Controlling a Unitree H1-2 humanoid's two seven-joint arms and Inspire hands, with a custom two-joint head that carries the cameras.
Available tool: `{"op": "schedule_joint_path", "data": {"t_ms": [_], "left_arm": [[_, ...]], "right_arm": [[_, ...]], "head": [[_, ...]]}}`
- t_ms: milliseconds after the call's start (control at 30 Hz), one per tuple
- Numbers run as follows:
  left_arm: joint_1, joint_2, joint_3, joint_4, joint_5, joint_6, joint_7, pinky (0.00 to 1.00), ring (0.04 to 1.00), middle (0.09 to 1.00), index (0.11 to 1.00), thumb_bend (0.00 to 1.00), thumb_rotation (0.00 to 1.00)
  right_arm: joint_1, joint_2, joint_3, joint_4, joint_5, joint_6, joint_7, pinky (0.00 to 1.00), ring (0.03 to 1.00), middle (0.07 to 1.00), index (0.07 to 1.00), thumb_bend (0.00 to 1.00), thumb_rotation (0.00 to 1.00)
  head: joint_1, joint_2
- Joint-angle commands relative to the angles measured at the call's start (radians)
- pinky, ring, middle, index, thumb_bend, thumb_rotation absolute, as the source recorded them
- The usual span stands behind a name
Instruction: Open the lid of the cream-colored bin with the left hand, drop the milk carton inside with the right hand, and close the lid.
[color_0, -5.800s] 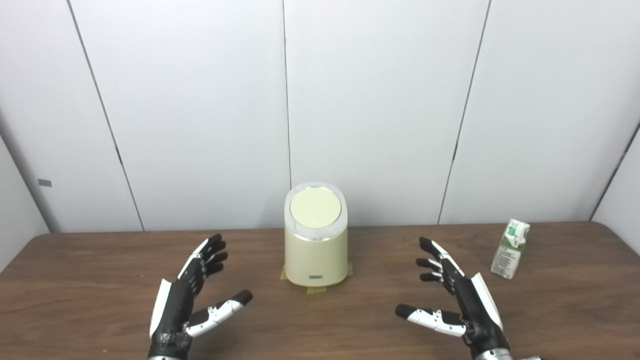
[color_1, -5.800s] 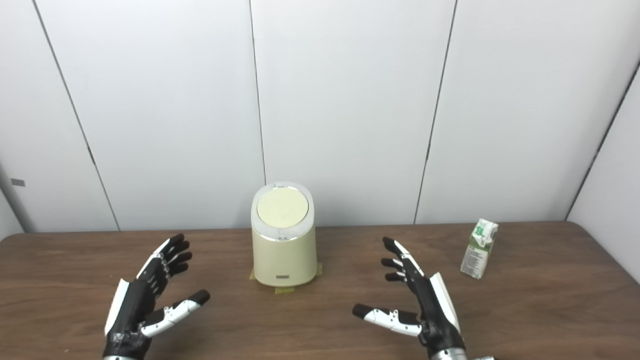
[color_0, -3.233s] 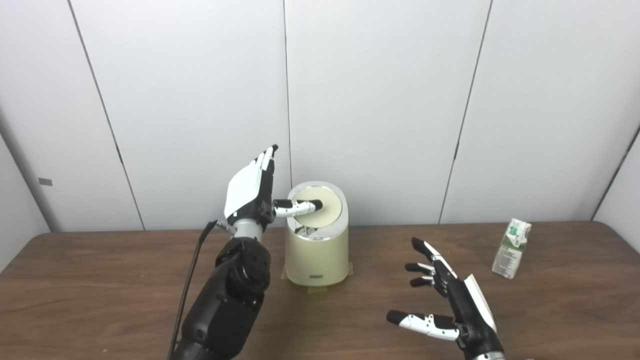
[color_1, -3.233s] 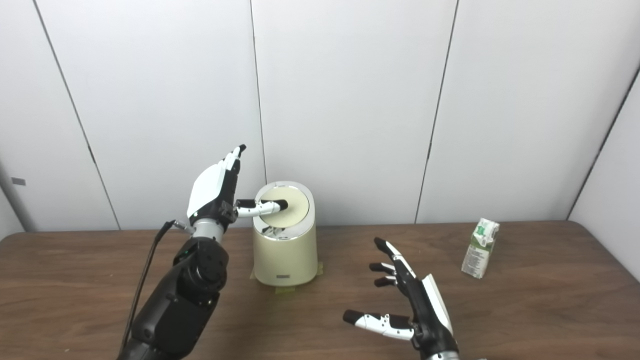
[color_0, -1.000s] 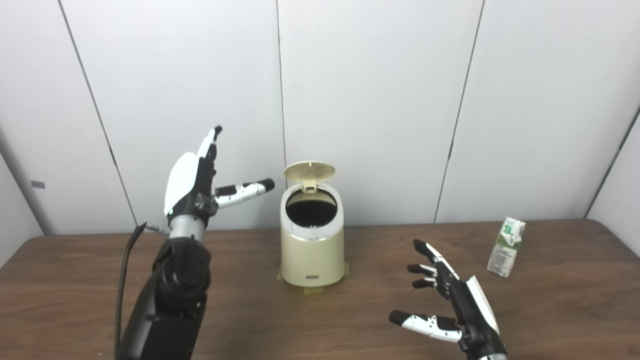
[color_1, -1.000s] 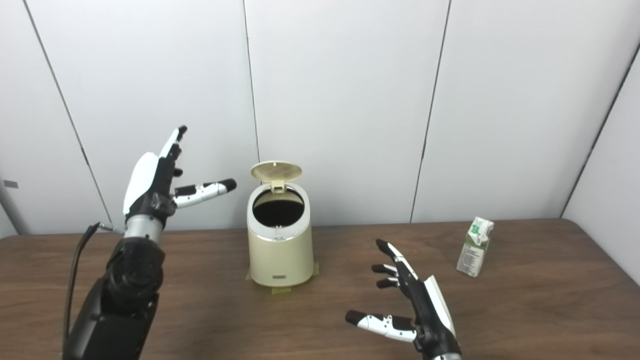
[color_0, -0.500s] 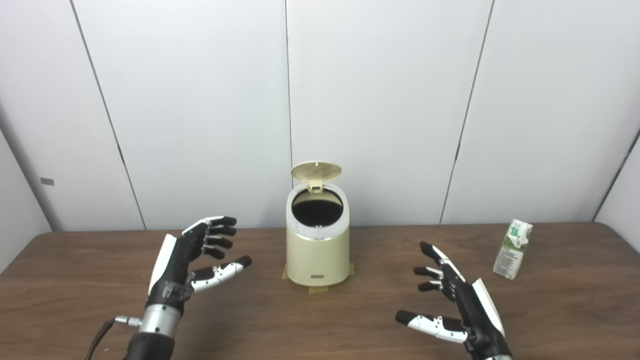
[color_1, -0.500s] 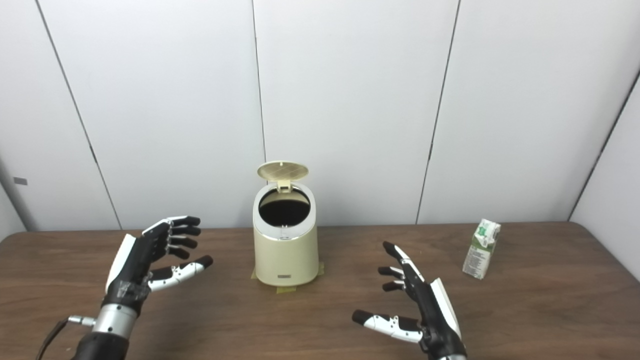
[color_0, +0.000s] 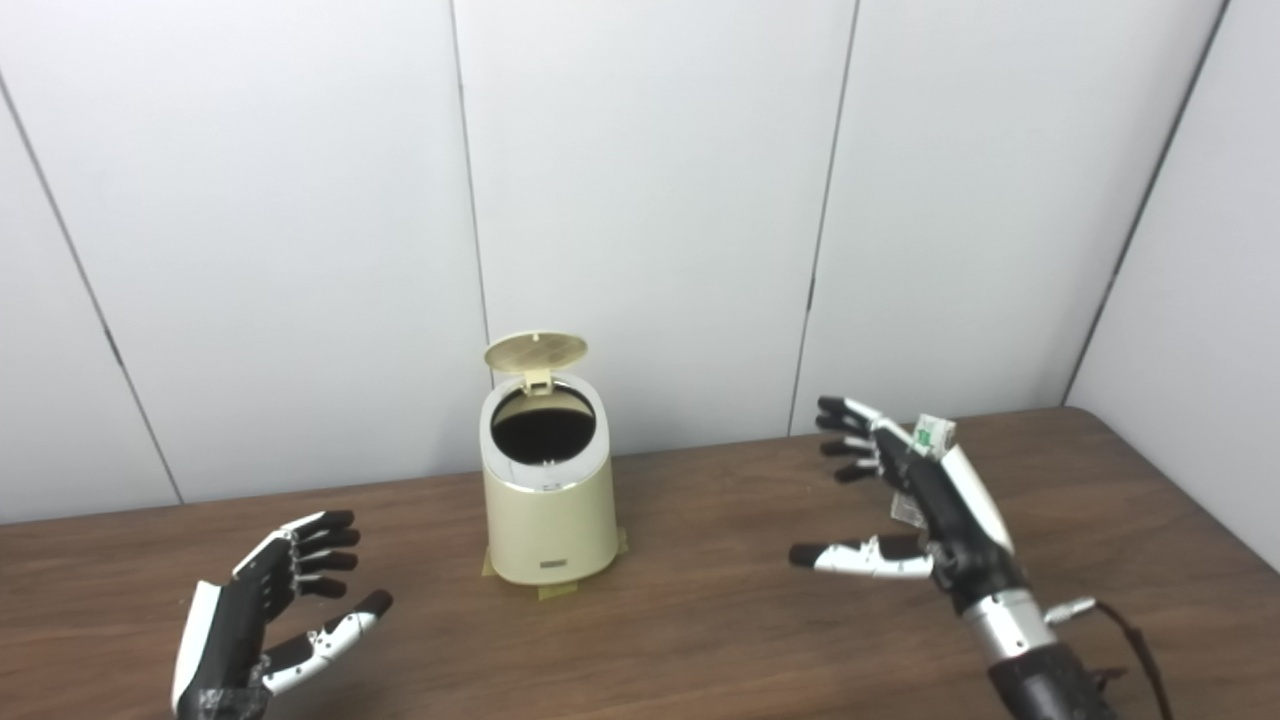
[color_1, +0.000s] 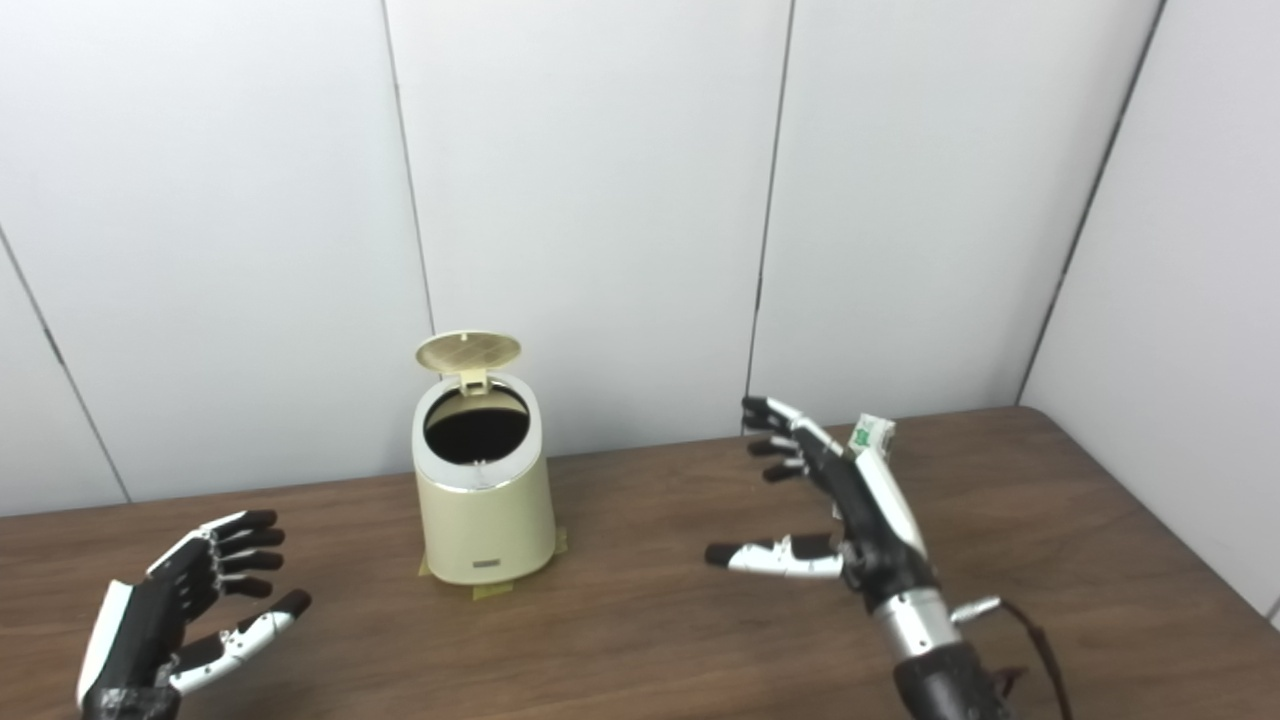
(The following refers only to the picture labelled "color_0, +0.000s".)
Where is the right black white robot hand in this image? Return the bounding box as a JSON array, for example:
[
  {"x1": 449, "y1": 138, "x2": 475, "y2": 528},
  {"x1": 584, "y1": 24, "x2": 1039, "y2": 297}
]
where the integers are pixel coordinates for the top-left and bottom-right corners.
[{"x1": 789, "y1": 396, "x2": 1031, "y2": 613}]

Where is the green white milk carton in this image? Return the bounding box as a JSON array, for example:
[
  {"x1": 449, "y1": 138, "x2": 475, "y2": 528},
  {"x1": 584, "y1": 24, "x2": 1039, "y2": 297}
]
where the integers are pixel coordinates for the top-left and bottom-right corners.
[{"x1": 892, "y1": 413, "x2": 957, "y2": 528}]

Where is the cream-colored round bin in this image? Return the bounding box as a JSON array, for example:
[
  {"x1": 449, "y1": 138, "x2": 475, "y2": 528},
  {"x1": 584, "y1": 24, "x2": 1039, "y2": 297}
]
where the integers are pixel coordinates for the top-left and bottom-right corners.
[{"x1": 479, "y1": 375, "x2": 620, "y2": 586}]

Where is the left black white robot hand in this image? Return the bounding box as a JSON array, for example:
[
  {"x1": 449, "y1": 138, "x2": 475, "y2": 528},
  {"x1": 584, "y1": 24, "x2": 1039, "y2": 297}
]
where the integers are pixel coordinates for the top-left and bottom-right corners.
[{"x1": 172, "y1": 510, "x2": 394, "y2": 720}]

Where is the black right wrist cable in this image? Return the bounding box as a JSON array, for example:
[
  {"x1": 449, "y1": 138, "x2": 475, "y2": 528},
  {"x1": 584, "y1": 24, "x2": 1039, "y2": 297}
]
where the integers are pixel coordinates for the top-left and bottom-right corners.
[{"x1": 1045, "y1": 596, "x2": 1173, "y2": 720}]

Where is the cream round bin lid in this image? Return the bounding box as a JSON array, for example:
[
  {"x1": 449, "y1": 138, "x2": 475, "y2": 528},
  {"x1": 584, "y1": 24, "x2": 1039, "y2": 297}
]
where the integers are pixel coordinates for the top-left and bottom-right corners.
[{"x1": 484, "y1": 332, "x2": 589, "y2": 396}]

